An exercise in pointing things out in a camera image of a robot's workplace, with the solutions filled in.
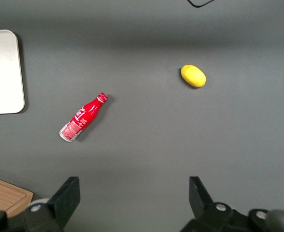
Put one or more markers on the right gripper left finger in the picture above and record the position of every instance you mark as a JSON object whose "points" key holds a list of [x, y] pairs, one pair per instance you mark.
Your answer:
{"points": [[64, 200]]}

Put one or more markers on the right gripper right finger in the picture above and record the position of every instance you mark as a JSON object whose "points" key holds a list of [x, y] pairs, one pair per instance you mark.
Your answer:
{"points": [[201, 200]]}

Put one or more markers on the red cola bottle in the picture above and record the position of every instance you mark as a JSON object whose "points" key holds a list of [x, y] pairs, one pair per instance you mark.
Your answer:
{"points": [[80, 119]]}

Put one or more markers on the beige rectangular tray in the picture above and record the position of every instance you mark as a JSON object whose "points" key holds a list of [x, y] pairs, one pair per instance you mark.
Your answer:
{"points": [[2, 72]]}

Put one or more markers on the wooden drawer cabinet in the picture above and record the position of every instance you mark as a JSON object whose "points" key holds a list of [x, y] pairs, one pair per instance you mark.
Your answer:
{"points": [[1, 195]]}

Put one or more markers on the yellow lemon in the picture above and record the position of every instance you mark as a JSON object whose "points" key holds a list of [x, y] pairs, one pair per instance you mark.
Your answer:
{"points": [[193, 76]]}

